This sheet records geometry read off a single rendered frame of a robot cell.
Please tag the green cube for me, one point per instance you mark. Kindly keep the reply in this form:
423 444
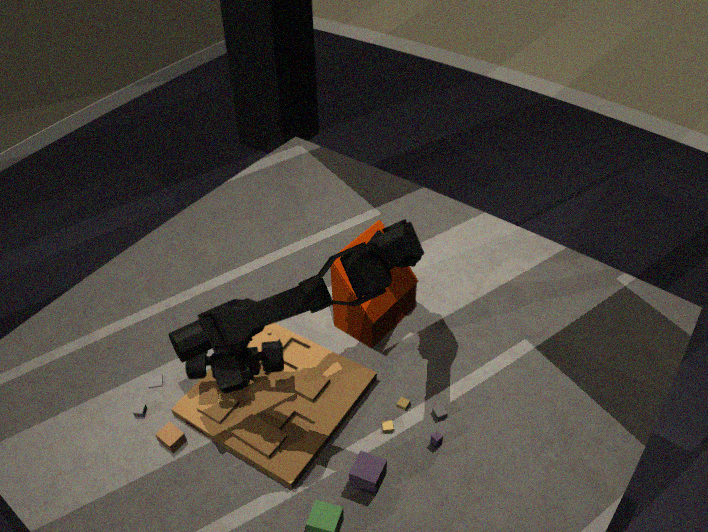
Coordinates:
325 517

